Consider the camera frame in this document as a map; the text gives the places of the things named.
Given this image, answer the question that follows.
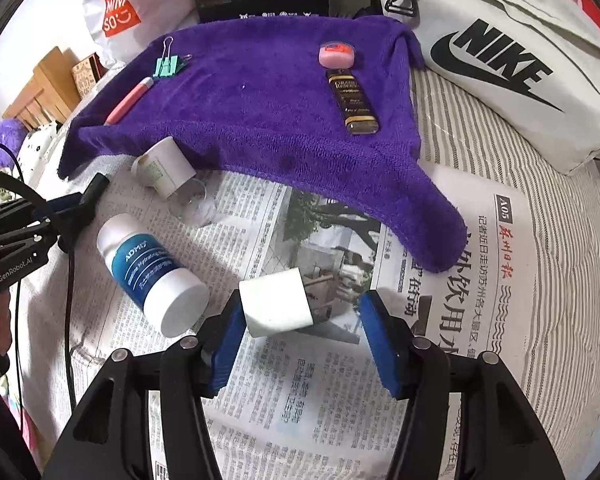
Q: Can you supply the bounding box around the pale grey waist bag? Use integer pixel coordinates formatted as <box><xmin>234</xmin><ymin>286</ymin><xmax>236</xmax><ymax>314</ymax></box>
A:
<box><xmin>372</xmin><ymin>0</ymin><xmax>600</xmax><ymax>176</ymax></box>

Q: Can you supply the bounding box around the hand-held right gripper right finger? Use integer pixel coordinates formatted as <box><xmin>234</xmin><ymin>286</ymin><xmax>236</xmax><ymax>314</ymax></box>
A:
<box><xmin>359</xmin><ymin>290</ymin><xmax>566</xmax><ymax>480</ymax></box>

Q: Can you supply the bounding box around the pink pen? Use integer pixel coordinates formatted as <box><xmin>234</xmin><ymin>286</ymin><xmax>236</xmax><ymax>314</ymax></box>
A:
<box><xmin>104</xmin><ymin>77</ymin><xmax>155</xmax><ymax>126</ymax></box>

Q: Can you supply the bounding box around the newspaper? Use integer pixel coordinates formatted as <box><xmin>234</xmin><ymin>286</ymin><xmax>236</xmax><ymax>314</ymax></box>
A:
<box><xmin>80</xmin><ymin>160</ymin><xmax>536</xmax><ymax>480</ymax></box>

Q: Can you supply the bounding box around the blue and white bottle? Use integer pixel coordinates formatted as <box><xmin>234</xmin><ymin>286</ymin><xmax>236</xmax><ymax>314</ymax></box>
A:
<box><xmin>96</xmin><ymin>213</ymin><xmax>210</xmax><ymax>338</ymax></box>

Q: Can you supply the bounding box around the green binder clip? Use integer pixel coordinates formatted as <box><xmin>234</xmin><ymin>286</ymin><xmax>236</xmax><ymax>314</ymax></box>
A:
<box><xmin>152</xmin><ymin>36</ymin><xmax>193</xmax><ymax>80</ymax></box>

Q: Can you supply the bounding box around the black cable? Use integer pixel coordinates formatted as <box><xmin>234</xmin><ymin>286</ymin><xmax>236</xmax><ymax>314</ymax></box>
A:
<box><xmin>0</xmin><ymin>142</ymin><xmax>78</xmax><ymax>441</ymax></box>

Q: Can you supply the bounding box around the purple fluffy toy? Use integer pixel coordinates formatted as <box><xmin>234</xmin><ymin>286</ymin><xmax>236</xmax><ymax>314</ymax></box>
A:
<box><xmin>0</xmin><ymin>117</ymin><xmax>26</xmax><ymax>166</ymax></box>

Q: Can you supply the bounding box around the purple towel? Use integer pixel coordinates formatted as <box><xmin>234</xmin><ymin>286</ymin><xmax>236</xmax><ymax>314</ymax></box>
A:
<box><xmin>57</xmin><ymin>15</ymin><xmax>470</xmax><ymax>275</ymax></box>

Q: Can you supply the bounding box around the clear plastic cap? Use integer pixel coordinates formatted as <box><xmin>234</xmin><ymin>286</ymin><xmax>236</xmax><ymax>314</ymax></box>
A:
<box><xmin>169</xmin><ymin>180</ymin><xmax>216</xmax><ymax>228</ymax></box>

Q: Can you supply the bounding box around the small white jar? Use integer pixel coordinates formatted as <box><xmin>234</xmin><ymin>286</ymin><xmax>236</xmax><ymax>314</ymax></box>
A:
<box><xmin>131</xmin><ymin>136</ymin><xmax>198</xmax><ymax>198</ymax></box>

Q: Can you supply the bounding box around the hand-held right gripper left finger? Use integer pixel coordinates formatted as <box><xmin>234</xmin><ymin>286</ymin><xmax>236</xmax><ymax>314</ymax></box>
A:
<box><xmin>42</xmin><ymin>302</ymin><xmax>248</xmax><ymax>480</ymax></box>

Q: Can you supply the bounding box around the pink round case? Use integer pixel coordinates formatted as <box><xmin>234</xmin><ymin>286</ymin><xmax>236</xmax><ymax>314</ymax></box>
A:
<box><xmin>318</xmin><ymin>42</ymin><xmax>357</xmax><ymax>68</ymax></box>

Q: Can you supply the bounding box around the patterned notebook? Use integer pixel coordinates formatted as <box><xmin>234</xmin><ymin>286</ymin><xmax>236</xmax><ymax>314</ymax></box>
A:
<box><xmin>72</xmin><ymin>55</ymin><xmax>106</xmax><ymax>96</ymax></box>

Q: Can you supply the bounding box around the white cube charger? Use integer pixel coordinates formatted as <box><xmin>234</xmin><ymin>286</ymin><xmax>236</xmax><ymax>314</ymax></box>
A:
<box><xmin>238</xmin><ymin>267</ymin><xmax>315</xmax><ymax>338</ymax></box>

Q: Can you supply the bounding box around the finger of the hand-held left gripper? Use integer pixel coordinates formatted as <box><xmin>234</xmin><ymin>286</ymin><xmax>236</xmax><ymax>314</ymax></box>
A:
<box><xmin>55</xmin><ymin>172</ymin><xmax>110</xmax><ymax>253</ymax></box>
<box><xmin>42</xmin><ymin>194</ymin><xmax>86</xmax><ymax>218</ymax></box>

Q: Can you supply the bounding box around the white black-dotted cloth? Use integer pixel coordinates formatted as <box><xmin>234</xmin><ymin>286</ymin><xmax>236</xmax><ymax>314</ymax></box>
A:
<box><xmin>17</xmin><ymin>122</ymin><xmax>63</xmax><ymax>171</ymax></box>

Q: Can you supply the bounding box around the black and gold bottle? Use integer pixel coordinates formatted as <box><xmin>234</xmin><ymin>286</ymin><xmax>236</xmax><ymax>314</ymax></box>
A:
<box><xmin>326</xmin><ymin>66</ymin><xmax>381</xmax><ymax>136</ymax></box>

